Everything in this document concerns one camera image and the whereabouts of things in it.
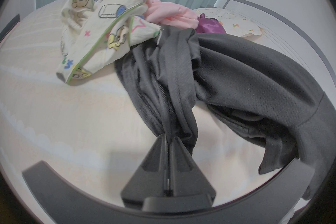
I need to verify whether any white printed pyjama top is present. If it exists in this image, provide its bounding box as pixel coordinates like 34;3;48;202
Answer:
56;0;161;85

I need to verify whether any purple garment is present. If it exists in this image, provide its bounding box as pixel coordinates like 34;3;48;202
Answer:
195;13;227;35

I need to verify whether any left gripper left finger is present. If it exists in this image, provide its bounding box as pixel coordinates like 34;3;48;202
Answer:
121;136;169;200

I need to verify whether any pink garment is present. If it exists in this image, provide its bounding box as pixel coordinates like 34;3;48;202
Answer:
144;0;198;32

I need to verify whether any black T-shirt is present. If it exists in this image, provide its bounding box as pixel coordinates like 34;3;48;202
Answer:
115;25;336;200

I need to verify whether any bed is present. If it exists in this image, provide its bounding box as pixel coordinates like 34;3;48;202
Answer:
0;0;335;214

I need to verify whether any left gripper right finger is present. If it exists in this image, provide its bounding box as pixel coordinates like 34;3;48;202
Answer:
169;136;216;197

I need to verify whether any white printed pillow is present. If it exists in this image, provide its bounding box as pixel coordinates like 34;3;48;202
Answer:
193;7;265;42

